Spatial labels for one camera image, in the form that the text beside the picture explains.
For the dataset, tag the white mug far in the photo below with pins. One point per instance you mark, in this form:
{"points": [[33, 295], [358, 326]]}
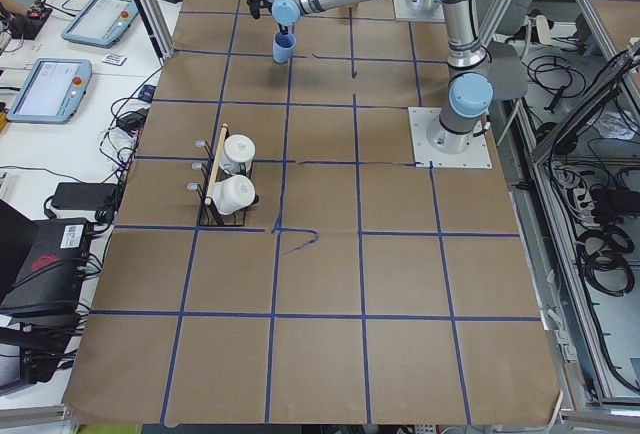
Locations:
{"points": [[238, 154]]}

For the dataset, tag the blue plastic cup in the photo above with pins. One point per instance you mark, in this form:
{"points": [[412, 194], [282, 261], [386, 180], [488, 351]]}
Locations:
{"points": [[283, 47]]}

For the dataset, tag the black power adapter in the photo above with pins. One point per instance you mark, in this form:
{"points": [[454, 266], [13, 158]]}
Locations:
{"points": [[99, 197]]}

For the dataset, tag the lower teach pendant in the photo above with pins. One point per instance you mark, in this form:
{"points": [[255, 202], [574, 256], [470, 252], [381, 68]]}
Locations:
{"points": [[52, 91]]}

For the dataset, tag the white mug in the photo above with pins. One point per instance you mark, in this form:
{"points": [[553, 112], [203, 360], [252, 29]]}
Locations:
{"points": [[234, 193], [238, 154]]}

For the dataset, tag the wooden rack rod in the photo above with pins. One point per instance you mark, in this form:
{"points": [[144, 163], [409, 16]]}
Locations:
{"points": [[219, 147]]}

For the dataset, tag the white mug near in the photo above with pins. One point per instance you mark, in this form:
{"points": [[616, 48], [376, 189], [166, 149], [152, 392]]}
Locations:
{"points": [[234, 193]]}

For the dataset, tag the aluminium frame post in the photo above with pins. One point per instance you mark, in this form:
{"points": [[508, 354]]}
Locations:
{"points": [[156, 28]]}

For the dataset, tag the black computer box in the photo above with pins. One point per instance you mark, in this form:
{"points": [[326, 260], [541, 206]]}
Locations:
{"points": [[41, 263]]}

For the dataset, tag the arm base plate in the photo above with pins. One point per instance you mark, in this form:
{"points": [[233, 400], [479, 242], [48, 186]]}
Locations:
{"points": [[435, 147], [418, 11]]}

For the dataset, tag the upper teach pendant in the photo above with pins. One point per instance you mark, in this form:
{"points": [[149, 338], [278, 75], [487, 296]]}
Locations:
{"points": [[101, 23]]}

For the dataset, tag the teach pendant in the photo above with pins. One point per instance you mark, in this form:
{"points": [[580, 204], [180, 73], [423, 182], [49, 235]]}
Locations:
{"points": [[52, 91], [101, 23]]}

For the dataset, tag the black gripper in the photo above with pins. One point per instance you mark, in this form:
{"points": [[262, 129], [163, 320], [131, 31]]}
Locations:
{"points": [[283, 30]]}

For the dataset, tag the black wire cup rack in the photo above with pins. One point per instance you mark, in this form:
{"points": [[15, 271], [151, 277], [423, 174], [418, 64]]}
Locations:
{"points": [[209, 216]]}

